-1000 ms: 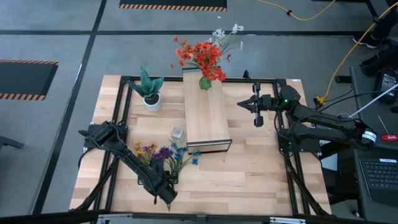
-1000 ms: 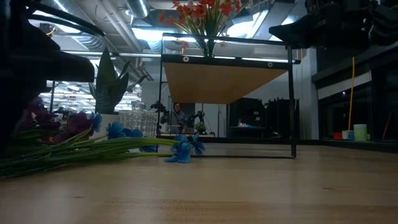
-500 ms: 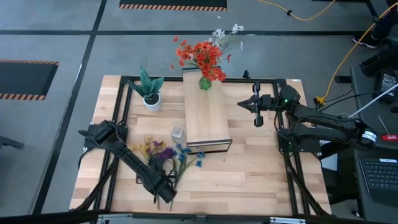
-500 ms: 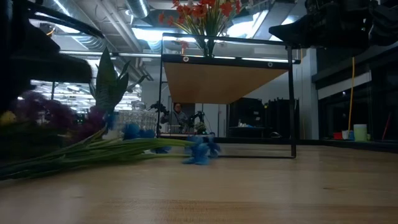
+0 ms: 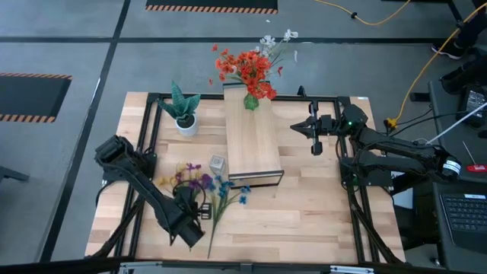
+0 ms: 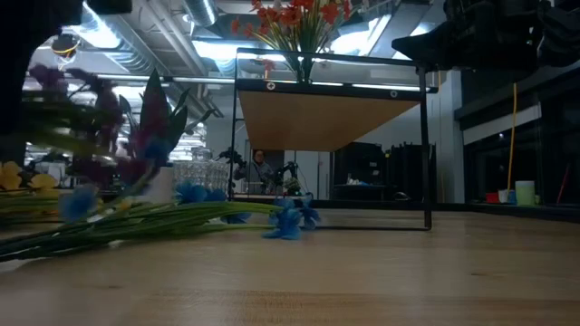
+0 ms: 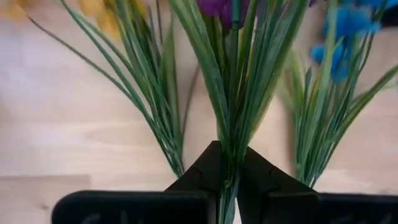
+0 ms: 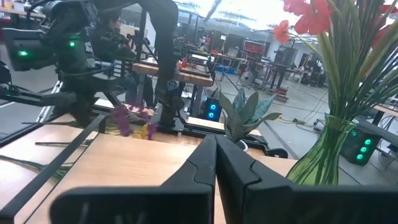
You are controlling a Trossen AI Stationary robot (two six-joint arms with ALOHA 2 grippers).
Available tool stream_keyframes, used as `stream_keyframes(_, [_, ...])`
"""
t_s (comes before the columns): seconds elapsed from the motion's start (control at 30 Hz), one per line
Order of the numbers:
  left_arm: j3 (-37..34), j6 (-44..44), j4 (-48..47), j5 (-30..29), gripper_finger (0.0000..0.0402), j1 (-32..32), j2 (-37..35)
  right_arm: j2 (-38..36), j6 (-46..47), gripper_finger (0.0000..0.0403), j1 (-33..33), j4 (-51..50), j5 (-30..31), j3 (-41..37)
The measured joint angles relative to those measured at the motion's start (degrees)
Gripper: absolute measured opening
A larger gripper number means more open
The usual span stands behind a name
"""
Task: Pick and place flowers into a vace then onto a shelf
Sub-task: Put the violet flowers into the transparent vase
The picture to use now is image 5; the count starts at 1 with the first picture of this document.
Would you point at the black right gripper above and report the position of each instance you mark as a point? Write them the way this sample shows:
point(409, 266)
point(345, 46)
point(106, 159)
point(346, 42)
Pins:
point(331, 125)

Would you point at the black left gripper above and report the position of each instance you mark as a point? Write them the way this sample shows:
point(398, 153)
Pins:
point(186, 205)

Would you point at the purple artificial flower bunch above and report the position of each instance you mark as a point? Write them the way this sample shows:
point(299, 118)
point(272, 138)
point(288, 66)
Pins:
point(206, 180)

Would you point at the blue artificial flower bunch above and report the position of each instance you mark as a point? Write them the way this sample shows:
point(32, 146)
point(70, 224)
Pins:
point(223, 190)

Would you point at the red artificial flower bunch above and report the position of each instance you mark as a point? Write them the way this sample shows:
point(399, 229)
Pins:
point(266, 91)

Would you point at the green glass vase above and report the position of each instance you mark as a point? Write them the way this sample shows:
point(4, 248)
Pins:
point(251, 102)

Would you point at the white artificial flower bunch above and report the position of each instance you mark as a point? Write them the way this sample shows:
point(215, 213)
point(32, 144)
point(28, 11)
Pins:
point(268, 40)

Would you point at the orange artificial flower bunch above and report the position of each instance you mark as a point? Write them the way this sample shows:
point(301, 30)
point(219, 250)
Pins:
point(226, 65)

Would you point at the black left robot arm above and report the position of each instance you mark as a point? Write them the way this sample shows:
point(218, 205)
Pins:
point(152, 198)

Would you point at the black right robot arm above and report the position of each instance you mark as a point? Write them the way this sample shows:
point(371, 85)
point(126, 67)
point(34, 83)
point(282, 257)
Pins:
point(399, 150)

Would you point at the clear square glass vase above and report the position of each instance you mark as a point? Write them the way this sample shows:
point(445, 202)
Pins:
point(217, 164)

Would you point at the green plant in white pot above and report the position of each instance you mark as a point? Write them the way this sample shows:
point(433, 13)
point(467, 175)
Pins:
point(186, 125)

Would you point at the black rig crossbeam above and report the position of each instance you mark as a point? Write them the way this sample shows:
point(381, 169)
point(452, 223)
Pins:
point(57, 266)

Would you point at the dark grey desk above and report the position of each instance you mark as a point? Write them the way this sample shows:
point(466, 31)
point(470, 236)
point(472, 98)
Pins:
point(452, 129)
point(456, 262)

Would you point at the black hazard-striped floor mat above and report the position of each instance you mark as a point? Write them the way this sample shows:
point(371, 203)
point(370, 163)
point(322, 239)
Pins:
point(30, 97)
point(209, 4)

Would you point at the person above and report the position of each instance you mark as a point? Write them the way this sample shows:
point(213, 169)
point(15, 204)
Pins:
point(449, 51)

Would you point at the black handheld device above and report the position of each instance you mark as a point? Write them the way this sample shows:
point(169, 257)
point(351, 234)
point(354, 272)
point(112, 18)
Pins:
point(473, 104)

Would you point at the black desk base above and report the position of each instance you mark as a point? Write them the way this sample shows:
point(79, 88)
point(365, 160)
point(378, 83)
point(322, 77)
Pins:
point(468, 76)

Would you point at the dark grey furniture leg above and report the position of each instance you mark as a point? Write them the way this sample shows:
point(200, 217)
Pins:
point(11, 174)

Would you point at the black keyboard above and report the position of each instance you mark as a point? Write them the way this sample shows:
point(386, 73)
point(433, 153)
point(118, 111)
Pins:
point(464, 213)

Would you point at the black diagonal desk bar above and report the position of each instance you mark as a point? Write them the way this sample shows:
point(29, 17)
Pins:
point(454, 9)

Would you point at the black aluminium table frame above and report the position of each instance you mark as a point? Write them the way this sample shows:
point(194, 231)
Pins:
point(289, 98)

